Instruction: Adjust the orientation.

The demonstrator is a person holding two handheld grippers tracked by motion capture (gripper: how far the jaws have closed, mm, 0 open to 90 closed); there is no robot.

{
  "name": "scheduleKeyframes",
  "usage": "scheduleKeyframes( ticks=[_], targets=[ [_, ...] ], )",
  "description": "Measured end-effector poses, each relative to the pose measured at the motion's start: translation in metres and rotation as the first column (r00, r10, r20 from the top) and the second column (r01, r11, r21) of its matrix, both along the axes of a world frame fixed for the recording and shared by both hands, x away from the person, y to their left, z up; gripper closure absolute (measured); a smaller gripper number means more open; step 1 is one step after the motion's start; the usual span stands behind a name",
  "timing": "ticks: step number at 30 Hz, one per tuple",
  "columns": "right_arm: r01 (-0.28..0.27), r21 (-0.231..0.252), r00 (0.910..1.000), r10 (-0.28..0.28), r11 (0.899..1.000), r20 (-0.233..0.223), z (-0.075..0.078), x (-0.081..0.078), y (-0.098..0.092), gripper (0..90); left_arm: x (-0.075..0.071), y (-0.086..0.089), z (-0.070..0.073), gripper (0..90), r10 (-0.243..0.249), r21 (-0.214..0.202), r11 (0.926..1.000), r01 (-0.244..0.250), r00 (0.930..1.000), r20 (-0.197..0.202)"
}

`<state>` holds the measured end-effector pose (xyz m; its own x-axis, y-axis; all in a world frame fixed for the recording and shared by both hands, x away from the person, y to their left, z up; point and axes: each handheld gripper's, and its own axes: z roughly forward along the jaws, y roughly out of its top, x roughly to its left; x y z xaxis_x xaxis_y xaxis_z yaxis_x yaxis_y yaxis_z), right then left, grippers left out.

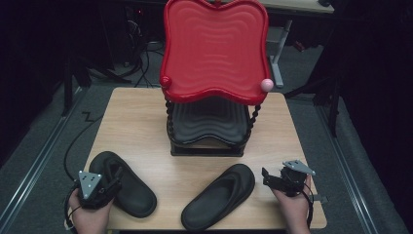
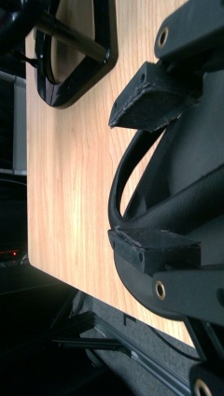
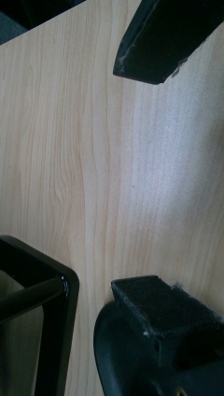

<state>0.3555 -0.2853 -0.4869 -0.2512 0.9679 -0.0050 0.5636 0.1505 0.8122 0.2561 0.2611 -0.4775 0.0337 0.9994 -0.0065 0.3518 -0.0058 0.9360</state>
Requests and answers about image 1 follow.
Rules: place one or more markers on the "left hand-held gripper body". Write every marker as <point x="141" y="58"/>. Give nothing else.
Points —
<point x="89" y="183"/>

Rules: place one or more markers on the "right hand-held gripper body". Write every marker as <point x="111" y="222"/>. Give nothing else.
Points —
<point x="293" y="177"/>

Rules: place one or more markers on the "black foam slipper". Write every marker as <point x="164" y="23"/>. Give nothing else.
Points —
<point x="136" y="195"/>
<point x="224" y="191"/>

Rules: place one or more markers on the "two-tier red and black rack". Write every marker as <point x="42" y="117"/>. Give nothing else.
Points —
<point x="214" y="55"/>

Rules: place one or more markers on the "person's right hand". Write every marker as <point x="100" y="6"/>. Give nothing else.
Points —
<point x="297" y="211"/>

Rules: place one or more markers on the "person's left hand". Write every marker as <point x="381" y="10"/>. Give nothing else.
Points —
<point x="91" y="221"/>

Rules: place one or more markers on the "black metal stand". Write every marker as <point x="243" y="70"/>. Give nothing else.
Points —
<point x="68" y="84"/>
<point x="331" y="107"/>

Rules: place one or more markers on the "beige desk with grey leg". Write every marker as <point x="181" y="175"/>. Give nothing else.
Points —
<point x="279" y="48"/>

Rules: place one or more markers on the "dark computer tower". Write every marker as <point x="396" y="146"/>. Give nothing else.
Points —
<point x="134" y="32"/>

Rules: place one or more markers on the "metal floor rail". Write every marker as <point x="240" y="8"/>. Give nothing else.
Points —
<point x="349" y="175"/>
<point x="39" y="159"/>

